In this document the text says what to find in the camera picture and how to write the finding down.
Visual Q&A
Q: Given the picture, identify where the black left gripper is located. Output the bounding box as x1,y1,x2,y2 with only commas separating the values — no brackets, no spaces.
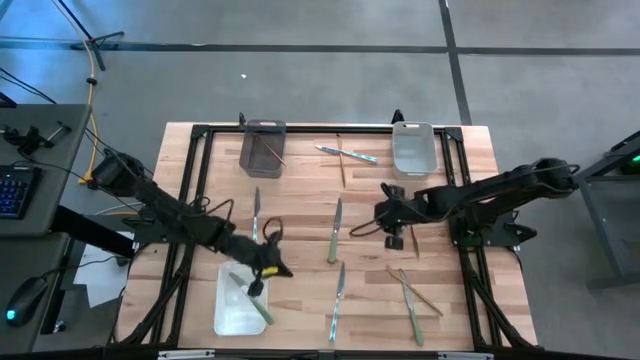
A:
224,232,295,298

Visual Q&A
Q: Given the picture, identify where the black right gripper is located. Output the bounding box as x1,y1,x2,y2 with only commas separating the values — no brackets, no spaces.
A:
374,182,431,252

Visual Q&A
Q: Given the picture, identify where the pale green handled knife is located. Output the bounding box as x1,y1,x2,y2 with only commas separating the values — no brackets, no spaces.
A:
228,271,277,326
398,268,425,347
326,197,344,265

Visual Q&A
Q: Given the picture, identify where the teal white patterned knife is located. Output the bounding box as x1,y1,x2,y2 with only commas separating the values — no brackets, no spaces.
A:
327,261,347,345
251,186,262,245
314,143,380,166

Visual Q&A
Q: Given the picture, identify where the wooden chopstick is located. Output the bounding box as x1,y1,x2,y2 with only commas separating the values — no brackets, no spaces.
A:
253,132,288,168

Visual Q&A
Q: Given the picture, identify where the white plastic bin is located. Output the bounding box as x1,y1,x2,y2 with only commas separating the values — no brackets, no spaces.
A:
213,259,270,337
390,120,440,180

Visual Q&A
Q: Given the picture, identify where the grey translucent plastic bin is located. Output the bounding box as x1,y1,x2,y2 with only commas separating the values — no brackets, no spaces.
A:
238,118,288,180

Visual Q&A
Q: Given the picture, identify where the white paper sheet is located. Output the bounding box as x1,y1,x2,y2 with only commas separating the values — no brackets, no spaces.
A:
73,230,135,309

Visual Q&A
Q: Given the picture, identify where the black desk support beam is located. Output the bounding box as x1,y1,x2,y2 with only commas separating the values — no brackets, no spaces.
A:
48,203,137,260

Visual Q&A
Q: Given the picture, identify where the grey desk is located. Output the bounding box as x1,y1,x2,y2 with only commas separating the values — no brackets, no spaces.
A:
0,232,71,354
0,103,92,237

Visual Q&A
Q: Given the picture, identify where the black computer green light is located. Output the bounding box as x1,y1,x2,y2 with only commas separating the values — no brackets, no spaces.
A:
617,147,640,176

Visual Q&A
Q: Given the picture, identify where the black computer mouse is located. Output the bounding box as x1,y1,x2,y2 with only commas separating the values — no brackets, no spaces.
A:
4,276,50,329

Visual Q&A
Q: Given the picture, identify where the black keyboard blue backlight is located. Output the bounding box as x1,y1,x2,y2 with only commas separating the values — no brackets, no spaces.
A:
0,164,43,220

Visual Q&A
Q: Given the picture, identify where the black clamp tool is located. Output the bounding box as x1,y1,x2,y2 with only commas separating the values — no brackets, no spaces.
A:
1,121,72,156

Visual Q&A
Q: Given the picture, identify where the black tripod stand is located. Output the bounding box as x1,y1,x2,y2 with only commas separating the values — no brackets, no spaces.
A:
54,0,126,72

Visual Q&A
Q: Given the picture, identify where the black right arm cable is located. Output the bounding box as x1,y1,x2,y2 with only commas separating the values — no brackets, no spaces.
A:
348,207,396,239

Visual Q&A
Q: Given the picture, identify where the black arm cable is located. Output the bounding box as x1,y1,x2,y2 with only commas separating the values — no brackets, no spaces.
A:
348,207,396,239
261,215,285,247

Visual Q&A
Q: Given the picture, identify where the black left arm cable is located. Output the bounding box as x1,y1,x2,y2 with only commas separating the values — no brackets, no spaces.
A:
261,215,285,247

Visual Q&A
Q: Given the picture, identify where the black aluminium table frame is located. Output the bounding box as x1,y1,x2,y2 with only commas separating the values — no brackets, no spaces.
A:
149,122,504,354

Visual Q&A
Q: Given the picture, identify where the black diagonal frame strut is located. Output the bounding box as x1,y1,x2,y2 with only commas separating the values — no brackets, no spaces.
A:
112,242,194,346
458,247,532,349

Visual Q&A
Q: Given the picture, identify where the yellow cable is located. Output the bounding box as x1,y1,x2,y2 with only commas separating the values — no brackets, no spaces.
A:
49,0,101,185

